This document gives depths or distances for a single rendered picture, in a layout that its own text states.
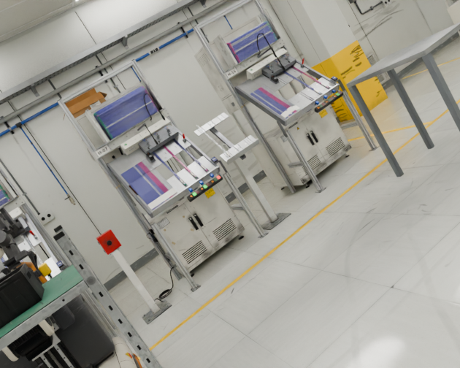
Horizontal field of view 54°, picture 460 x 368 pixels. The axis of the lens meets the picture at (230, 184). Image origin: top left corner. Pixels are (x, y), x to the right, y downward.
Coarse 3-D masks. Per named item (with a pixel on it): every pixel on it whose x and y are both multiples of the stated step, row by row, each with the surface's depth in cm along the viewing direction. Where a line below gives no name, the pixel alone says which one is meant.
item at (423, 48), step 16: (448, 32) 273; (416, 48) 287; (432, 48) 266; (384, 64) 304; (400, 64) 281; (432, 64) 264; (352, 80) 324; (400, 96) 347; (448, 96) 268; (368, 112) 327; (416, 112) 348; (384, 144) 331; (432, 144) 352; (400, 176) 335
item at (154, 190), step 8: (144, 160) 389; (136, 168) 385; (144, 168) 384; (152, 168) 383; (128, 176) 380; (136, 176) 379; (144, 176) 378; (152, 176) 377; (160, 176) 377; (136, 184) 374; (144, 184) 373; (152, 184) 372; (160, 184) 371; (168, 184) 371; (144, 192) 368; (152, 192) 367; (160, 192) 366; (168, 192) 366; (176, 192) 365; (144, 200) 363; (152, 200) 362; (160, 200) 361; (152, 208) 357
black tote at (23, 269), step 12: (24, 264) 149; (12, 276) 135; (24, 276) 136; (0, 288) 134; (12, 288) 135; (24, 288) 136; (36, 288) 140; (0, 300) 134; (12, 300) 135; (24, 300) 136; (36, 300) 137; (0, 312) 134; (12, 312) 135; (0, 324) 134
